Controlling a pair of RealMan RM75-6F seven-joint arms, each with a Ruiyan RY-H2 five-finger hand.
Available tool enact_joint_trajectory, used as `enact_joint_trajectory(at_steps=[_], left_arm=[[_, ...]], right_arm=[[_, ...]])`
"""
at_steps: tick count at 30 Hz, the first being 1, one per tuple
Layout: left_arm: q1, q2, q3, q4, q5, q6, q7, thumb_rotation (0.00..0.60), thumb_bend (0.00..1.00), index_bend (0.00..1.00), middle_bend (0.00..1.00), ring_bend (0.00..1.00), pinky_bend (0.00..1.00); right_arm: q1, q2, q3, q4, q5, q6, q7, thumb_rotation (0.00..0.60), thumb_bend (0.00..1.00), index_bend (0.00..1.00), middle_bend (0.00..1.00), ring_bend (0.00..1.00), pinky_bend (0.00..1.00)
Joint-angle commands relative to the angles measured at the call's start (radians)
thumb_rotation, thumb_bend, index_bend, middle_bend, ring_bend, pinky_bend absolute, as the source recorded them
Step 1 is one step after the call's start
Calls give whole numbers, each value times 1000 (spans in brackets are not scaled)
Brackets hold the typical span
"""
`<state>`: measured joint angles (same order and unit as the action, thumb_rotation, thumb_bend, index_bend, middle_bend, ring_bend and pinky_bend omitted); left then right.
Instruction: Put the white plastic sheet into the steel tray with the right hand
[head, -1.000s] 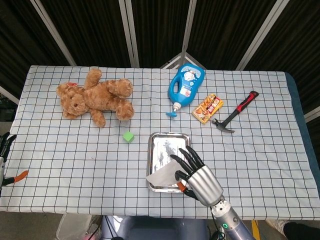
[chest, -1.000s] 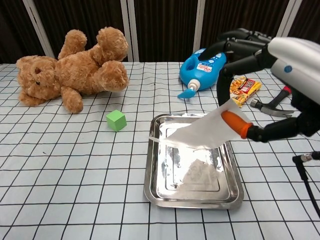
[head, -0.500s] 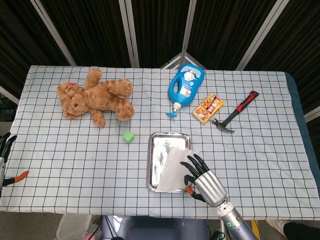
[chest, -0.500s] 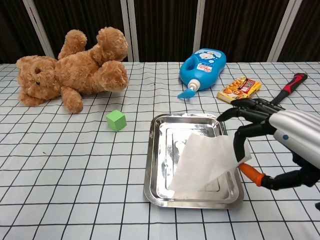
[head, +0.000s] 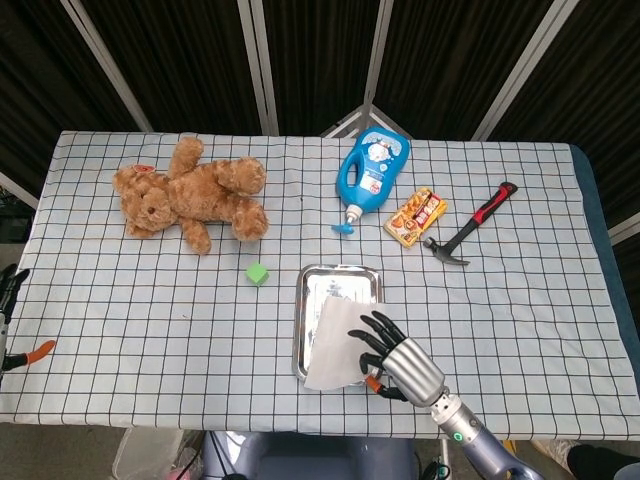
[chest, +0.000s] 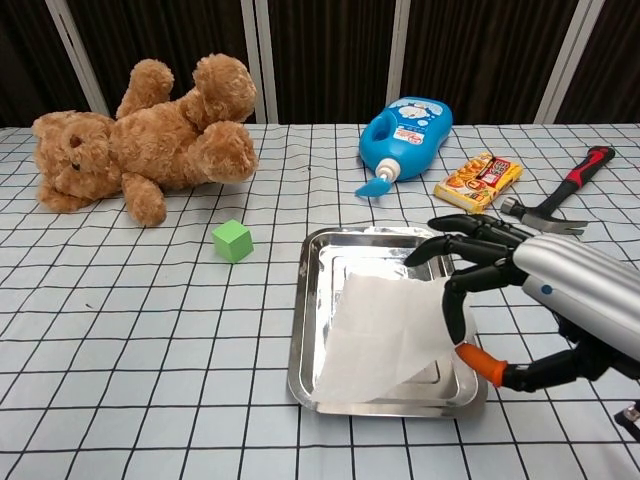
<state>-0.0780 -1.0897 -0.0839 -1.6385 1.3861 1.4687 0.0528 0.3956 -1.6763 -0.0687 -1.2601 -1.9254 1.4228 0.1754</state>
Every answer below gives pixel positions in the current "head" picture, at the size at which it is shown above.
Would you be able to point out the translucent white sheet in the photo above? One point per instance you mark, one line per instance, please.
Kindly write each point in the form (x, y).
(335, 345)

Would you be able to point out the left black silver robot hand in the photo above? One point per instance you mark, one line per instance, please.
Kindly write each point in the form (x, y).
(4, 345)

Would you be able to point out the white checkered tablecloth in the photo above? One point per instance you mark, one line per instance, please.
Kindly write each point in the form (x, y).
(150, 320)

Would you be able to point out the metal tray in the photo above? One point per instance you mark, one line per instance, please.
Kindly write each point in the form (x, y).
(345, 282)

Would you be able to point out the blue table pad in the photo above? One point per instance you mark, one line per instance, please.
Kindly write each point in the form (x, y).
(597, 205)

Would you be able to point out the white plastic bag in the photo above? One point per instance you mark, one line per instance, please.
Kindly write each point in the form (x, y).
(150, 455)

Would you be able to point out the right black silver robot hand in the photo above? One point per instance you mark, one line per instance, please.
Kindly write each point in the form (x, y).
(407, 365)

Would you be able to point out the blue detergent pump bottle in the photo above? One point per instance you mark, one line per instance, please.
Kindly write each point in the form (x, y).
(370, 170)

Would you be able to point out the brown teddy bear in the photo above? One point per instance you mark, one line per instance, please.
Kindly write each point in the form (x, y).
(200, 192)

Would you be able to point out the green cube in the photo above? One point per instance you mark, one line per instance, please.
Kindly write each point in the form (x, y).
(257, 274)

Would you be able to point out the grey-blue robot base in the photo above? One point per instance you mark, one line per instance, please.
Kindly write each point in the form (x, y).
(310, 457)

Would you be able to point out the black red claw hammer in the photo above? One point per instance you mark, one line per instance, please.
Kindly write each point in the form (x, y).
(477, 217)

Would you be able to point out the yellow snack package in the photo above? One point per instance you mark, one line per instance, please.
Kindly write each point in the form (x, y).
(416, 217)

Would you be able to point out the black folding screen metal frame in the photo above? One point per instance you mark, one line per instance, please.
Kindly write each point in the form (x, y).
(200, 65)

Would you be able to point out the black shoe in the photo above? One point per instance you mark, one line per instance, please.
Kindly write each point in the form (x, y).
(605, 462)

